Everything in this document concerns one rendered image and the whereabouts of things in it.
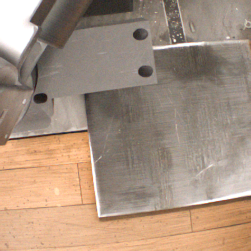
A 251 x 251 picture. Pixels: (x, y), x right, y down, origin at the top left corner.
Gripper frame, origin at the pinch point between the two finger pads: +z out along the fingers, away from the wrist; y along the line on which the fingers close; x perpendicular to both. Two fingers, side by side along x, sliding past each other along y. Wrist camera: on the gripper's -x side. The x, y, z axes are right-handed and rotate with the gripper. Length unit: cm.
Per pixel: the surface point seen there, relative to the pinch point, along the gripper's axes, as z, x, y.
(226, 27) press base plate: 10.8, -21.5, -1.3
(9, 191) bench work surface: 4.2, 2.5, -13.5
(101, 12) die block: 12.1, -8.9, 1.5
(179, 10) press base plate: 12.2, -16.9, 0.8
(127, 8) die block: 11.6, -11.5, 1.7
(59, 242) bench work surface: 1.2, -1.6, -18.2
